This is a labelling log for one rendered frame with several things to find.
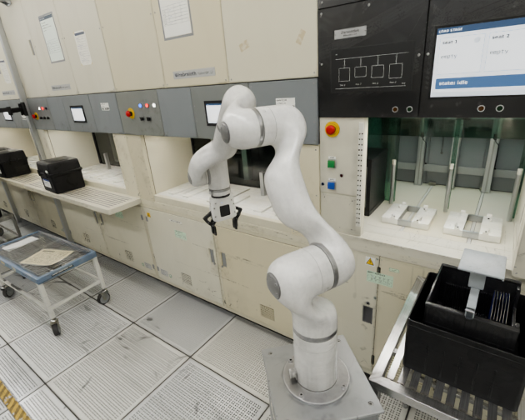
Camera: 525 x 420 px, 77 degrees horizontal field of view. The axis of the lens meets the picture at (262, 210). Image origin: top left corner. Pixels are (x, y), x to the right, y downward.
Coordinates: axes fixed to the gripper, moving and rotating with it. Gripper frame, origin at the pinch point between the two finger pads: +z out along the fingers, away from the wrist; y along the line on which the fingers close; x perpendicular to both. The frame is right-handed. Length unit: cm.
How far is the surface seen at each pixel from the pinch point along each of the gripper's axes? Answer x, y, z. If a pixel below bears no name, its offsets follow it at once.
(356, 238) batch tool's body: -17, 56, 15
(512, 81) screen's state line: -60, 76, -50
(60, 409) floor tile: 51, -88, 101
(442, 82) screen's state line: -43, 68, -50
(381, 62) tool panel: -24, 59, -59
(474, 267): -78, 37, -7
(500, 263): -81, 44, -7
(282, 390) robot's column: -58, -11, 25
